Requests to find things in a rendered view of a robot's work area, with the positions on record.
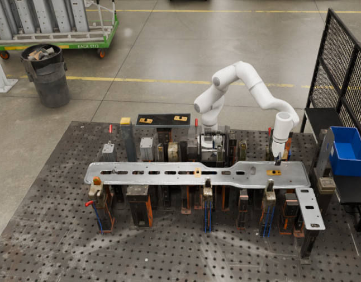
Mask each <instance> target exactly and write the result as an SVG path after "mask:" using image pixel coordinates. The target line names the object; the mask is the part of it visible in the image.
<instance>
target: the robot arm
mask: <svg viewBox="0 0 361 282"><path fill-rule="evenodd" d="M239 79H241V80H242V81H243V82H244V84H245V85H246V87H247V88H248V90H249V92H250V93H251V94H252V96H253V97H254V99H255V100H256V102H257V103H258V105H259V106H260V107H261V108H262V109H263V110H267V109H276V110H278V111H280V112H279V113H278V114H277V115H276V118H275V125H274V131H273V143H272V151H273V153H272V155H274V157H276V161H275V166H280V165H281V160H282V156H283V152H284V144H285V142H286V141H287V140H288V136H289V132H290V130H291V129H292V128H294V127H295V126H296V125H298V123H299V122H300V119H299V117H298V115H297V114H296V112H295V111H294V109H293V108H292V106H291V105H290V104H289V103H287V102H285V101H283V100H280V99H277V98H274V97H273V96H272V94H271V93H270V92H269V90H268V89H267V87H266V85H265V84H264V82H263V81H262V79H261V78H260V76H259V74H258V73H257V72H256V70H255V69H254V67H253V66H252V65H250V64H249V63H244V62H242V61H239V62H236V63H234V64H232V65H230V66H228V67H226V68H224V69H222V70H220V71H218V72H216V73H215V74H214V75H213V77H212V83H213V85H212V86H211V87H210V88H209V89H208V90H207V91H205V92H204V93H203V94H201V95H200V96H199V97H197V98H196V100H195V101H194V109H195V110H196V111H197V112H198V113H200V114H202V115H201V126H202V133H204V128H212V131H213V130H217V116H218V114H219V113H220V111H221V109H222V107H223V105H224V102H225V97H224V94H225V93H226V91H227V90H228V87H229V84H231V83H233V82H235V81H237V80H239ZM202 146H203V147H206V148H212V141H205V140H204V135H202ZM277 157H279V159H277Z"/></svg>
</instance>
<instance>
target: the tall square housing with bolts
mask: <svg viewBox="0 0 361 282"><path fill-rule="evenodd" d="M140 151H141V157H142V161H143V162H155V157H154V154H155V150H154V141H153V138H141V143H140ZM149 175H157V171H149Z"/></svg>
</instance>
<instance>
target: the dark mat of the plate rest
mask: <svg viewBox="0 0 361 282"><path fill-rule="evenodd" d="M175 116H182V117H187V120H186V121H181V120H175V119H174V118H175ZM141 118H142V119H151V120H152V122H151V123H143V122H139V121H140V119H141ZM190 120H191V115H190V114H147V115H138V118H137V123H136V125H190Z"/></svg>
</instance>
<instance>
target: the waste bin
mask: <svg viewBox="0 0 361 282"><path fill-rule="evenodd" d="M20 58H21V62H23V63H24V65H25V71H26V74H27V77H28V80H29V81H30V82H33V83H34V85H35V88H36V90H37V92H38V94H39V97H40V100H41V102H42V104H43V105H44V106H46V107H49V108H56V107H61V106H63V105H65V104H67V103H68V102H69V101H70V98H71V96H70V91H69V87H68V83H67V78H66V75H65V71H67V66H66V63H65V61H64V58H63V53H62V50H61V48H60V47H59V46H57V45H54V44H36V45H32V46H29V47H28V48H26V49H24V50H23V51H22V52H21V54H20Z"/></svg>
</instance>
